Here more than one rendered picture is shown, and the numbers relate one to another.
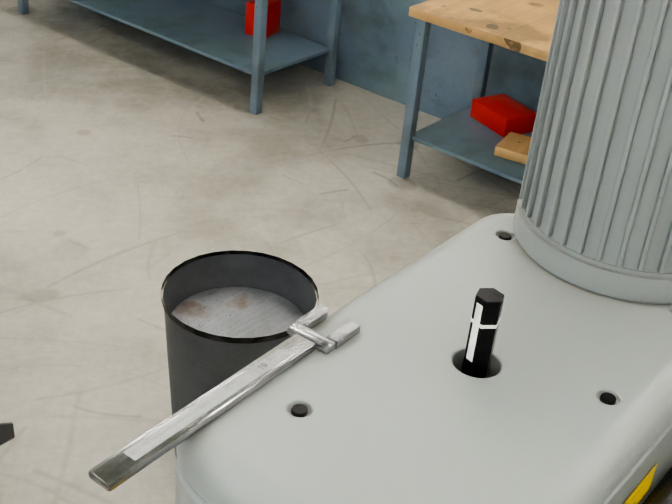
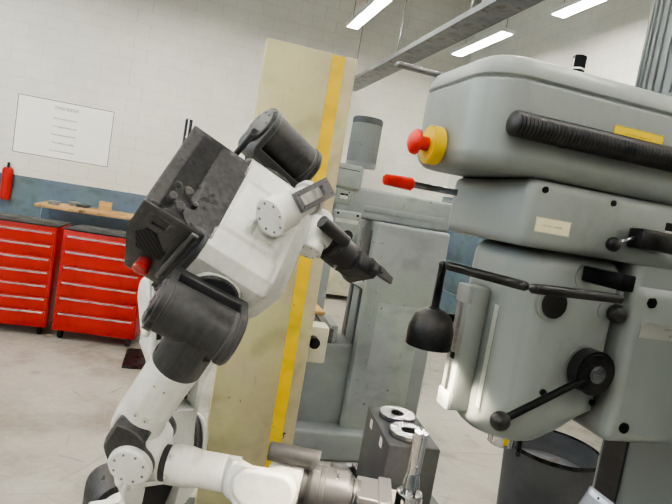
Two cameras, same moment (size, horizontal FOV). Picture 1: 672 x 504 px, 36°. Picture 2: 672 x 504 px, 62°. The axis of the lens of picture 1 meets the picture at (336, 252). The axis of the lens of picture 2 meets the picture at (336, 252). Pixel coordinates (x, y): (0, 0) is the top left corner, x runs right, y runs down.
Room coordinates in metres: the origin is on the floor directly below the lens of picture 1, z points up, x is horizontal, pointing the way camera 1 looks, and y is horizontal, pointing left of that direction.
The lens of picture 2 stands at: (-0.33, -0.43, 1.65)
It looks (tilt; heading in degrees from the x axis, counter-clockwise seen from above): 5 degrees down; 38
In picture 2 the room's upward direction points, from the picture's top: 10 degrees clockwise
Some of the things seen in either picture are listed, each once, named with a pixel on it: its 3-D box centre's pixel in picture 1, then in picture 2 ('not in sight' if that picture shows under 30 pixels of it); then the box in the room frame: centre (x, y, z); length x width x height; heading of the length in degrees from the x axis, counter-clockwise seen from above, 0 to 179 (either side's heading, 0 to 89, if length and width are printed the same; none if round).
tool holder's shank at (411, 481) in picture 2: not in sight; (415, 461); (0.54, 0.00, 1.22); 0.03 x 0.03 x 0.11
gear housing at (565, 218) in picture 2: not in sight; (568, 222); (0.66, -0.14, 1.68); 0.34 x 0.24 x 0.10; 144
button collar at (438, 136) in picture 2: not in sight; (432, 145); (0.44, 0.02, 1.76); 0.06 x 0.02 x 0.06; 54
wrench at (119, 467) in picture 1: (233, 389); (459, 79); (0.56, 0.06, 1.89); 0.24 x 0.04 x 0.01; 145
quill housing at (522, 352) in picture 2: not in sight; (524, 338); (0.63, -0.12, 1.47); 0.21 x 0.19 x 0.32; 54
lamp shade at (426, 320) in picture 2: not in sight; (431, 326); (0.45, -0.03, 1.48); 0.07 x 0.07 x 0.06
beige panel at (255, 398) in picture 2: not in sight; (272, 297); (1.55, 1.38, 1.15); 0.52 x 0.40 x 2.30; 144
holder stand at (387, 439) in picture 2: not in sight; (395, 460); (0.82, 0.19, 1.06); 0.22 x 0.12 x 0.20; 48
